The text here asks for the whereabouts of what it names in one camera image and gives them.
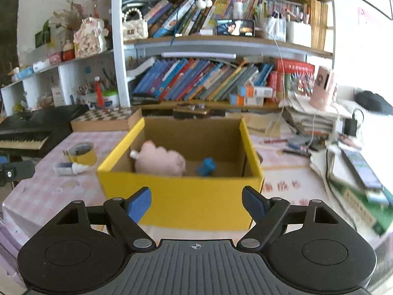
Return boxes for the white quilted handbag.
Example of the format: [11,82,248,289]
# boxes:
[122,8,149,41]

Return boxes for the white square pen holder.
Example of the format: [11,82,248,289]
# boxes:
[285,21,312,46]

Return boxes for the orange white small box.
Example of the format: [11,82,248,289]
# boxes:
[230,94,265,106]
[238,85,274,98]

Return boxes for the small white red box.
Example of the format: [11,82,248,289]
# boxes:
[54,163,74,176]

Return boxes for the red round jar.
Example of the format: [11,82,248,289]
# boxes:
[62,41,76,62]

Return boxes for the red boxed book set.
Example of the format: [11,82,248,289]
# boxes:
[275,59,315,99]

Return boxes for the long row of leaning books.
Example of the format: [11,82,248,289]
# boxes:
[132,58,275,102]

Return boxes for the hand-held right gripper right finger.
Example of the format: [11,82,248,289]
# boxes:
[238,186,344,249]

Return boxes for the white low side shelf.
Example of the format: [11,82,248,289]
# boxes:
[0,49,123,116]

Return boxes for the white charging cable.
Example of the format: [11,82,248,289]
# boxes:
[270,34,343,148]

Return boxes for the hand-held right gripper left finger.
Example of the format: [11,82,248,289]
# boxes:
[51,187,155,251]

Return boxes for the white wooden bookshelf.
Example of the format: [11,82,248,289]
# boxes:
[111,0,337,111]

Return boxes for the stack of papers and magazines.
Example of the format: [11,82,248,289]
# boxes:
[281,94,353,139]

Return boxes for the black power adapter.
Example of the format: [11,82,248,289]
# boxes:
[344,118,358,136]

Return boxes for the dark smartphone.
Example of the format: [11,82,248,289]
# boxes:
[341,149,384,191]

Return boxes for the white flat box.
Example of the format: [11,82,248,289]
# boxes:
[32,58,51,72]

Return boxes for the yellow cardboard box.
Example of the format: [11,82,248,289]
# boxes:
[97,117,265,231]

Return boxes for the small dark picture frame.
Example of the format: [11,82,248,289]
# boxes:
[35,26,51,48]

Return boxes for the pink cylindrical gadget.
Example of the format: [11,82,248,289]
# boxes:
[309,65,337,111]

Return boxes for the dried flower bouquet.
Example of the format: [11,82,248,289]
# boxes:
[51,0,83,31]

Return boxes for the black electronic keyboard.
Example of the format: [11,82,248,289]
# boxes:
[0,104,89,159]

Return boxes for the floral ceramic figurine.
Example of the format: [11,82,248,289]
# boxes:
[73,18,108,58]

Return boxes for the pink wall poster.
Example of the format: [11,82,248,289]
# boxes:
[358,6,387,27]

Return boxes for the beige orange-bordered desk mat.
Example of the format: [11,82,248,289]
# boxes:
[255,164,326,206]

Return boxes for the smartphone with lit screen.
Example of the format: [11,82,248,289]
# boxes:
[216,19,256,36]

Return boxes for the pink checked tablecloth desktop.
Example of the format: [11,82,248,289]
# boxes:
[1,131,387,252]

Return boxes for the green-lidded white jar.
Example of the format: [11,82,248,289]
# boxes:
[102,90,120,108]

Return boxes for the pink plush toy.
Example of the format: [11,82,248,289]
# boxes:
[129,140,187,177]

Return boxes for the row of tan books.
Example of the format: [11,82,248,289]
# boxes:
[307,0,329,51]

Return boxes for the white cup with brushes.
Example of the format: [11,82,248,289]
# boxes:
[78,81,99,106]

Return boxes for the thick green book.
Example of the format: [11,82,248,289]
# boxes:
[330,178,393,236]

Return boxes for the white box with red mark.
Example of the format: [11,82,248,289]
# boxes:
[51,86,66,106]

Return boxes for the jumbled pile of shelf books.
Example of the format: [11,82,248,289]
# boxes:
[143,0,261,37]

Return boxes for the yellow tape roll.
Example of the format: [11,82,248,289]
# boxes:
[63,142,98,166]

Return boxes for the red glue bottle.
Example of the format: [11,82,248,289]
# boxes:
[95,76,105,108]

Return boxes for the wooden chessboard box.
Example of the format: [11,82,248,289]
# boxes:
[70,107,143,133]

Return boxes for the blue toy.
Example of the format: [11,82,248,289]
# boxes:
[196,158,217,177]

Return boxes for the blue tissue box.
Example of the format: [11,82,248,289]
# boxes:
[14,66,34,79]

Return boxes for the black bag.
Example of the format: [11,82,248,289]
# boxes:
[355,90,393,114]

